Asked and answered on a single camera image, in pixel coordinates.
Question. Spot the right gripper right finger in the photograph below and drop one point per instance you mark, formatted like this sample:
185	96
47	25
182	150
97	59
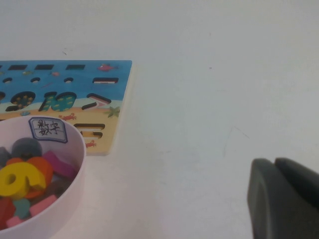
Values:
301	179

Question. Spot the grey wooden number piece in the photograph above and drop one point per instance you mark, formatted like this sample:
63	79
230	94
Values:
26	147

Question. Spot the orange wooden number piece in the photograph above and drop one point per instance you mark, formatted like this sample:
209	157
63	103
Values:
46	168

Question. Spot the red number seven piece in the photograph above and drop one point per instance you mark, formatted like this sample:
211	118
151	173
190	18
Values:
5	211

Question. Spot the yellow number six piece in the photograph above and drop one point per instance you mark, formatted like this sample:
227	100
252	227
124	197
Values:
23	173

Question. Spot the brown number eight piece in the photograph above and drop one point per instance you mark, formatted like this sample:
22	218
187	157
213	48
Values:
59	188

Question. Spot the paper label on pink bowl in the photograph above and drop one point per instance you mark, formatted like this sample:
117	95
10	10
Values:
48	130

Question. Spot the pink wooden symbol piece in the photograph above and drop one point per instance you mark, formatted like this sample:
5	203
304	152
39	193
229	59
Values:
42	204

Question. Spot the pink plastic bowl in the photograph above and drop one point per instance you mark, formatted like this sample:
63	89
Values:
74	174

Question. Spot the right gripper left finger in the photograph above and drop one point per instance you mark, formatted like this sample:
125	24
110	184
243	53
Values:
274	206

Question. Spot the magenta wooden number piece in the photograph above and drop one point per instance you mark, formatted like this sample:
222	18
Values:
58	162

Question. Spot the ocean themed wooden puzzle board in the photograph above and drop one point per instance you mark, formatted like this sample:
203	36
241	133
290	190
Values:
119	81

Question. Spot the small teal wooden piece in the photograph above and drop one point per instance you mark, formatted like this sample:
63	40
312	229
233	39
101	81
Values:
22	207

